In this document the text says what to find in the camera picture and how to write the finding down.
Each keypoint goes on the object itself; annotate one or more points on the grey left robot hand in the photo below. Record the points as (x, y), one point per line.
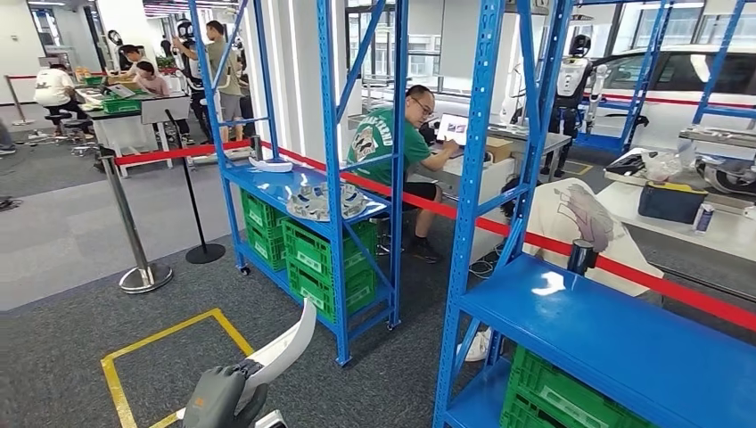
(218, 401)

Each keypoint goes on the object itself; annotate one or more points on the white curved car part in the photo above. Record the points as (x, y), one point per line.
(289, 342)
(270, 165)

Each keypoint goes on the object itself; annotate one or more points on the round silver metal part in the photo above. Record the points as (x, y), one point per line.
(307, 204)

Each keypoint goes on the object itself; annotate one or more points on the blue steel shelf rack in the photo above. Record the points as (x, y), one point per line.
(720, 59)
(647, 71)
(331, 177)
(590, 331)

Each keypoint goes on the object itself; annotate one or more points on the black trim part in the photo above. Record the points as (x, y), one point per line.
(626, 164)

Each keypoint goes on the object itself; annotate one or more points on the black car body part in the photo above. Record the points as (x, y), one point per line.
(726, 171)

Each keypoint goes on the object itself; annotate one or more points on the long grey metal part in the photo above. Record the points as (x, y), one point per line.
(717, 137)

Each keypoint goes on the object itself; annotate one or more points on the green plastic crate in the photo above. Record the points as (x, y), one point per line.
(260, 212)
(307, 248)
(313, 292)
(121, 106)
(263, 248)

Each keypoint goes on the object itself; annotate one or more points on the thin black floor stand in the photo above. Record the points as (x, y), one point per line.
(195, 195)

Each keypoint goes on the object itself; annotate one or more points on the black stool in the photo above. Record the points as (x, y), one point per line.
(59, 121)
(80, 133)
(381, 230)

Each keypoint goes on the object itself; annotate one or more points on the red barrier belt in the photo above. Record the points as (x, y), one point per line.
(177, 152)
(561, 248)

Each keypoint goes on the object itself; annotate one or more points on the grey work desk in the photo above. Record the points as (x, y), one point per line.
(147, 112)

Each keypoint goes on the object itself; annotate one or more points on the person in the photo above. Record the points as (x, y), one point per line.
(152, 80)
(131, 59)
(590, 236)
(53, 88)
(224, 71)
(384, 142)

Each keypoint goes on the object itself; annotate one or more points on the black white humanoid robot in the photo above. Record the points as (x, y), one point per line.
(190, 65)
(570, 77)

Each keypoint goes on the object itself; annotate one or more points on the open laptop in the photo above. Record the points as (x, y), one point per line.
(453, 129)

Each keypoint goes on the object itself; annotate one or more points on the cardboard box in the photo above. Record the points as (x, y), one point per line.
(499, 149)

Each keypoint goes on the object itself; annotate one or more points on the steel table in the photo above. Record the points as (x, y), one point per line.
(555, 142)

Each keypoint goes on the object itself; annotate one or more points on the dark blue tool bag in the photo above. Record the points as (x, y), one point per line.
(670, 204)

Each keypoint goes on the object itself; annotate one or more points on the clear plastic bag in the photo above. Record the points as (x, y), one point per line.
(661, 165)

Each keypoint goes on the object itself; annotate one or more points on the small white blue can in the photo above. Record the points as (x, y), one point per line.
(703, 218)

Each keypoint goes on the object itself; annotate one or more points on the white car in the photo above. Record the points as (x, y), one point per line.
(679, 77)

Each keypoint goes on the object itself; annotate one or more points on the silver barrier post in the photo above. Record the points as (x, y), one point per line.
(18, 100)
(127, 224)

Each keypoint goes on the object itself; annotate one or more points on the black barrier post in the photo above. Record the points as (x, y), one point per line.
(256, 148)
(582, 257)

